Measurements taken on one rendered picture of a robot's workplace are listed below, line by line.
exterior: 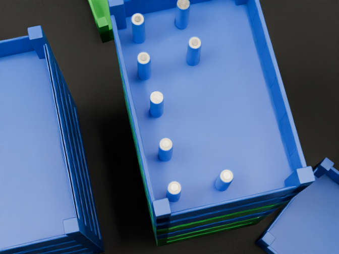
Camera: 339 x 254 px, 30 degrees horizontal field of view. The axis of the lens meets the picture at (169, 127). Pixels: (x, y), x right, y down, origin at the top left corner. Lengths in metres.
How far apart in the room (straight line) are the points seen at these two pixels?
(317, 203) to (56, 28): 0.64
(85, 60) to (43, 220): 0.49
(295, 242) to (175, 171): 0.47
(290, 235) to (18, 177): 0.56
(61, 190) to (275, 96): 0.33
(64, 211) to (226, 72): 0.31
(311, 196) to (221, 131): 0.45
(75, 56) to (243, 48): 0.52
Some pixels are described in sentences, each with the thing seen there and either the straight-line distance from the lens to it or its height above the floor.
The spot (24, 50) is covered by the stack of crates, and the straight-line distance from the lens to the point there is 1.00.
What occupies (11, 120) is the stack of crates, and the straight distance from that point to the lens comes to 0.97.
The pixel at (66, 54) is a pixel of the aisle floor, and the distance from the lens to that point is 1.34.
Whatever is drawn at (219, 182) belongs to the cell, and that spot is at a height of 0.45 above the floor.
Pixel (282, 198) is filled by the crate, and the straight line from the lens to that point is 0.89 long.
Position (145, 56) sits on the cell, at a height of 0.47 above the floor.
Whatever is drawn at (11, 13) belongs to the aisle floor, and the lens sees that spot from 1.40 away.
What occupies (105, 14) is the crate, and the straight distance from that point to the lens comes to 1.37.
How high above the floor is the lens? 1.24
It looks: 75 degrees down
